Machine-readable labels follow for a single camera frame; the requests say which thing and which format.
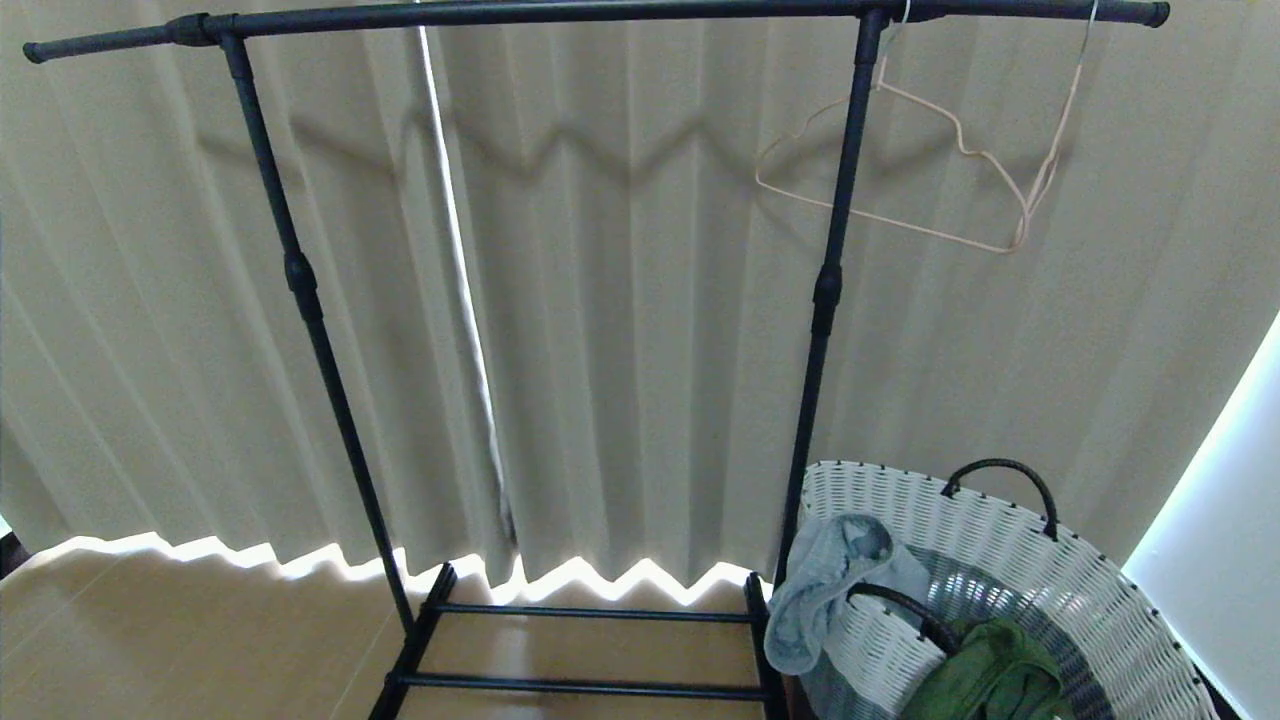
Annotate green long-sleeved shirt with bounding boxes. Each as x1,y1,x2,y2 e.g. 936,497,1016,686
900,617,1076,720

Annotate black clothes rack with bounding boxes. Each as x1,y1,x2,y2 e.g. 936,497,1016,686
22,0,1171,720

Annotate white laundry basket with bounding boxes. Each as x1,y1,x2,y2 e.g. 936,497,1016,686
780,458,1221,720

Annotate pale grey shorts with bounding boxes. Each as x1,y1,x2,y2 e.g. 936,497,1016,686
763,513,936,676

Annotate beige curtain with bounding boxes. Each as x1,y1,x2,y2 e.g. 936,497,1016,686
0,0,1280,607

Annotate pink clothes hanger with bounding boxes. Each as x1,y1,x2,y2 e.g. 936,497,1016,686
1015,0,1099,251
755,0,1031,254

